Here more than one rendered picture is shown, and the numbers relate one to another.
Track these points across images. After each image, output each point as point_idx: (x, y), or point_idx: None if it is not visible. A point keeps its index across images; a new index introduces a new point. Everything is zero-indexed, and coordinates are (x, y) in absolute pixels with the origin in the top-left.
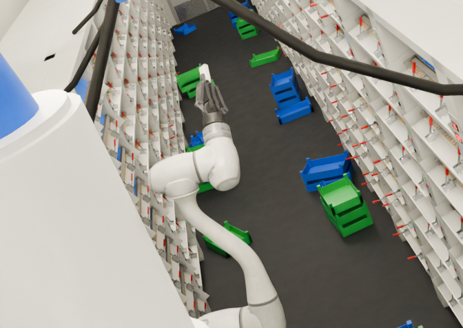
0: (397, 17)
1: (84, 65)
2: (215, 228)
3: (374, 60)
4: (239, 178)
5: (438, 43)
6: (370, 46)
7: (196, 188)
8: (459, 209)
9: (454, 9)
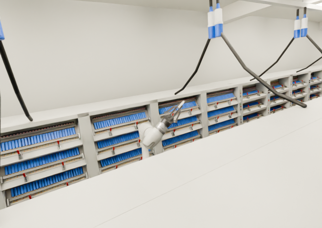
0: (236, 130)
1: (185, 84)
2: (143, 157)
3: None
4: (150, 147)
5: (171, 155)
6: None
7: None
8: None
9: (243, 148)
